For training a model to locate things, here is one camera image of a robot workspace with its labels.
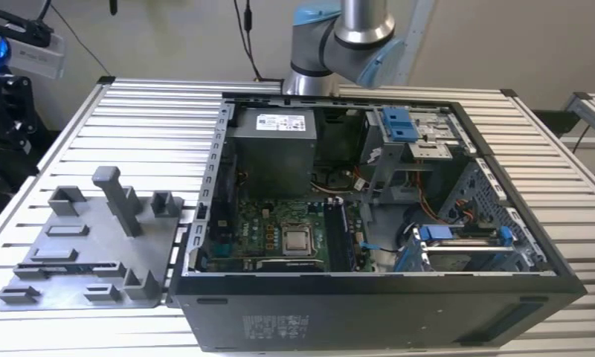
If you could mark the black RAM slot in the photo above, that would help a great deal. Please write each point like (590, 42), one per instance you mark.
(332, 238)
(340, 238)

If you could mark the short black antenna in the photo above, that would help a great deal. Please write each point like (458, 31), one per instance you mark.
(112, 7)

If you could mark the green motherboard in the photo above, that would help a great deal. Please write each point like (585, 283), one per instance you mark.
(301, 213)

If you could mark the grey parts rack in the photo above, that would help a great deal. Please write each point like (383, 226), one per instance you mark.
(104, 245)

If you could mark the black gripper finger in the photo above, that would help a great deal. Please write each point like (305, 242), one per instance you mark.
(17, 96)

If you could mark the silver CPU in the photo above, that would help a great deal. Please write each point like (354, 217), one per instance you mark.
(297, 243)

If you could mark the aluminium side table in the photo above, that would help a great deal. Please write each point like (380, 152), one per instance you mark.
(590, 108)

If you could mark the grey power supply unit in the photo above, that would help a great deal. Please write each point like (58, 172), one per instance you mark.
(272, 160)

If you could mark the hard disk in blue carrier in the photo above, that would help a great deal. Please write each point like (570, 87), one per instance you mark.
(436, 233)

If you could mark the blue plastic drive latch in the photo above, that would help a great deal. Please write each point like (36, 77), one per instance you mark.
(396, 117)

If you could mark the orange square inductor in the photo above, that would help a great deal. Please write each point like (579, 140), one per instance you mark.
(271, 247)

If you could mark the grey metal drive cage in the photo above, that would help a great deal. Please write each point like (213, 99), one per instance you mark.
(391, 175)

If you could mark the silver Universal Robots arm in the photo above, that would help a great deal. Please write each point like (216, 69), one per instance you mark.
(317, 52)

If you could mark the black open PC case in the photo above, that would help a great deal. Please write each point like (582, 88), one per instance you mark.
(327, 316)

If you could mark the black box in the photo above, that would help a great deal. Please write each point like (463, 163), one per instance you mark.
(555, 122)

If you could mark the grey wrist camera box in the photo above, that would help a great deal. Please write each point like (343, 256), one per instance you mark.
(37, 57)

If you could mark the white board power connector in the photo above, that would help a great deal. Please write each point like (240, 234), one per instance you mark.
(359, 236)

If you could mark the black case fan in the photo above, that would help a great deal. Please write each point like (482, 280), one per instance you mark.
(225, 182)

